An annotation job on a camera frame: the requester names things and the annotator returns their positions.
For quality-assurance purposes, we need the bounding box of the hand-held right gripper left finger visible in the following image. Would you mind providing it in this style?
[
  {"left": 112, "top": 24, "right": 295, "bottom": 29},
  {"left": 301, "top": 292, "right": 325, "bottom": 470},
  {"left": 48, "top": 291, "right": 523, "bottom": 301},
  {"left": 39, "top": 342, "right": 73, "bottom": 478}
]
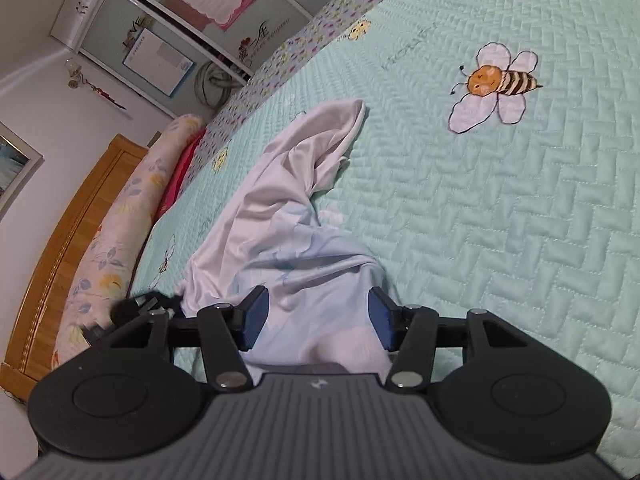
[{"left": 106, "top": 286, "right": 271, "bottom": 392}]

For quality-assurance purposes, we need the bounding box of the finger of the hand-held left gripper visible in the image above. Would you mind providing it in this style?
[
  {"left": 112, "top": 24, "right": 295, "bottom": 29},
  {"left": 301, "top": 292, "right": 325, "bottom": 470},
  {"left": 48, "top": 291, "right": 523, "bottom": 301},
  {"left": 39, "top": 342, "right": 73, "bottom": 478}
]
[{"left": 111, "top": 291, "right": 183, "bottom": 325}]

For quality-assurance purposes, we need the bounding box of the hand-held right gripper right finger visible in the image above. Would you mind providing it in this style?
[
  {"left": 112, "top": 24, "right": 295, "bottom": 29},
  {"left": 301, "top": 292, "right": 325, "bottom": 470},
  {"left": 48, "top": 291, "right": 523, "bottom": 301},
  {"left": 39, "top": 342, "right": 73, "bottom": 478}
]
[{"left": 367, "top": 287, "right": 531, "bottom": 392}]

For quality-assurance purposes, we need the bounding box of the white t-shirt with navy trim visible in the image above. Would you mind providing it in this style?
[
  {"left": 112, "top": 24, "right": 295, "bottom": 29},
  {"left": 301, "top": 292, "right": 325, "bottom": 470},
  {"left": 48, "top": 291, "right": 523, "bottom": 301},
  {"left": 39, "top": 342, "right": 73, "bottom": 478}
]
[{"left": 181, "top": 98, "right": 403, "bottom": 376}]

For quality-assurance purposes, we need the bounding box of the wooden headboard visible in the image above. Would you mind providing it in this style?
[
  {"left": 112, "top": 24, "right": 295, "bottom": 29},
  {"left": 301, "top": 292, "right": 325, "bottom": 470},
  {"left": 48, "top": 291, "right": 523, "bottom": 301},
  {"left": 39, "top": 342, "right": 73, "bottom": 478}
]
[{"left": 0, "top": 133, "right": 151, "bottom": 402}]

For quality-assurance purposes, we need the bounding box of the floral bolster pillow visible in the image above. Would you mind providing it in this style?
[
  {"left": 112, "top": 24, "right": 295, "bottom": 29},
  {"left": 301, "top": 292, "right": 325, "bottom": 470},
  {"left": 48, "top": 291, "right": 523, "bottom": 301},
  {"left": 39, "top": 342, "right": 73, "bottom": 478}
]
[{"left": 55, "top": 114, "right": 207, "bottom": 367}]

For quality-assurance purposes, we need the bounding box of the green bee-print quilted bedspread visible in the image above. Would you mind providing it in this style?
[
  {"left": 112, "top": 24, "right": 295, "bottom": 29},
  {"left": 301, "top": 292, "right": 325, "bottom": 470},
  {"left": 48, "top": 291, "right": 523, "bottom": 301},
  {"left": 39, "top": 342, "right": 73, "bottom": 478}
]
[{"left": 125, "top": 0, "right": 640, "bottom": 463}]

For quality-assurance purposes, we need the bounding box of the red pillow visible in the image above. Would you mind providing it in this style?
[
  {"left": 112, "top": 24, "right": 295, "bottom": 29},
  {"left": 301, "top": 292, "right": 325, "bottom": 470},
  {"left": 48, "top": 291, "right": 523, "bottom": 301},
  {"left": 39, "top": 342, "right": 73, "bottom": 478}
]
[{"left": 154, "top": 127, "right": 209, "bottom": 222}]

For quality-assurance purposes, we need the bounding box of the blue-framed poster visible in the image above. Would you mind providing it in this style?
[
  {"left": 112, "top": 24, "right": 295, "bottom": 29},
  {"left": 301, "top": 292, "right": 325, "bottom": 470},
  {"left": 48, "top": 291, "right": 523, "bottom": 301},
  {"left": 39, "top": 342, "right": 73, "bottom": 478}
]
[{"left": 122, "top": 27, "right": 195, "bottom": 97}]

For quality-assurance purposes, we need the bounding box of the wardrobe with sliding doors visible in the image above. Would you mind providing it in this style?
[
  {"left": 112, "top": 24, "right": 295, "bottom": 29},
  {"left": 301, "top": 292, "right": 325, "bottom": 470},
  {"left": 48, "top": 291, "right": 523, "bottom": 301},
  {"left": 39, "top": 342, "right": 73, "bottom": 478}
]
[{"left": 49, "top": 0, "right": 436, "bottom": 111}]

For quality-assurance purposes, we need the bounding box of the framed wall picture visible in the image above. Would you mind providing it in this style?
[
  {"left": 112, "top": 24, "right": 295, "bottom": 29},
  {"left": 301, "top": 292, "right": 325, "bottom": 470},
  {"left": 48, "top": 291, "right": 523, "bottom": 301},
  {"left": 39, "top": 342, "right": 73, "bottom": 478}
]
[{"left": 0, "top": 122, "right": 44, "bottom": 217}]

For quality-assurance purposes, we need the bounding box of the red wall hanging ornament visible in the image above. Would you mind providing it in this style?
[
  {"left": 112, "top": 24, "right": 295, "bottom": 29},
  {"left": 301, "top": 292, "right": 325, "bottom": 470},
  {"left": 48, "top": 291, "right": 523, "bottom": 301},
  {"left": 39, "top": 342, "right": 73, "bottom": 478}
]
[{"left": 64, "top": 57, "right": 127, "bottom": 112}]

